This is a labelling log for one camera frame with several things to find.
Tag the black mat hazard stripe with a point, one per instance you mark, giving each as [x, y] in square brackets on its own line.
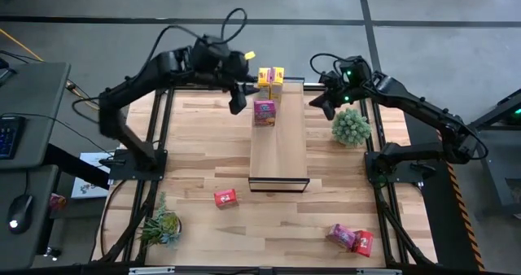
[435, 210]

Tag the black table frame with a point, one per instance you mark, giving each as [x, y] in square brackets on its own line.
[384, 210]

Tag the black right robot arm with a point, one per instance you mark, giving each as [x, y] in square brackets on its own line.
[411, 100]

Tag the black computer mouse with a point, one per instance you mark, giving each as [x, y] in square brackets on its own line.
[20, 214]

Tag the black backlit keyboard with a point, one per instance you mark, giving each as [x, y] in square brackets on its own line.
[10, 136]

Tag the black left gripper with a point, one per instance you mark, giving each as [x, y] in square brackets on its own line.
[221, 63]

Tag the pale green round plant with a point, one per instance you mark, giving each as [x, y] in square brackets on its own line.
[351, 127]

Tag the magenta cereal box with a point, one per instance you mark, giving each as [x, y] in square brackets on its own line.
[341, 235]
[264, 112]

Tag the spiky green potted plant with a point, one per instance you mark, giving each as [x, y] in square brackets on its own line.
[163, 226]

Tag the grey desk surface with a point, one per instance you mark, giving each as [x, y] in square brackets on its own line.
[28, 250]
[36, 104]

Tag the red cereal box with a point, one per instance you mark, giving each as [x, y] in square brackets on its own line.
[226, 197]
[363, 243]

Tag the yellow cereal box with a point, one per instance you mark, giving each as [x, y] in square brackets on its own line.
[264, 77]
[277, 76]

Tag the black metal stand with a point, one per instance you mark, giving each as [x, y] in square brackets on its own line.
[496, 173]

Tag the wooden shelf black frame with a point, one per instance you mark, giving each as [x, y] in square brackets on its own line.
[281, 153]

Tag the black desk support beam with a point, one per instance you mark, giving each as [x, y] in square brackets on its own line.
[73, 165]

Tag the silver metal bracket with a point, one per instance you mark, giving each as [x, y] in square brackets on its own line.
[151, 270]
[378, 271]

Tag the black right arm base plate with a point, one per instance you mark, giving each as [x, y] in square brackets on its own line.
[403, 175]

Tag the yellow tape tag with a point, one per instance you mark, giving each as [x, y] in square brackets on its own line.
[249, 55]

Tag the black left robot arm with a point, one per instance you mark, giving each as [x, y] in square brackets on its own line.
[134, 81]

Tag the pink snack packet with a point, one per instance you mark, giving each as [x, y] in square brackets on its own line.
[57, 202]

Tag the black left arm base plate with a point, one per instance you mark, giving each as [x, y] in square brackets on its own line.
[122, 171]

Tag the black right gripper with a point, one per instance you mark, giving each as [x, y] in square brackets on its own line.
[350, 81]

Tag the white printed box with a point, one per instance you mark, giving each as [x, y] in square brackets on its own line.
[87, 185]

